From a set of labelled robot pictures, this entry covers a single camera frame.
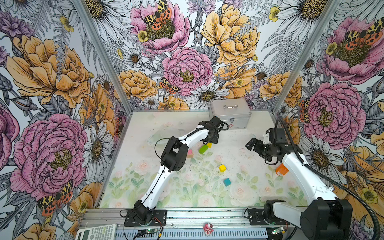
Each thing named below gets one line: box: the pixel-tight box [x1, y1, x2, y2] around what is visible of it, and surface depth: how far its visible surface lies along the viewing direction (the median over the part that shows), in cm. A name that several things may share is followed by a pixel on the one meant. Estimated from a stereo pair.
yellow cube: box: [219, 164, 227, 173], surface depth 91 cm
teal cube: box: [223, 178, 232, 187], surface depth 87 cm
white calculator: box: [75, 224, 117, 240], surface depth 70 cm
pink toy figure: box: [202, 222, 214, 236], surface depth 69 cm
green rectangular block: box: [198, 144, 209, 155], surface depth 101 cm
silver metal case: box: [209, 98, 252, 130], surface depth 105 cm
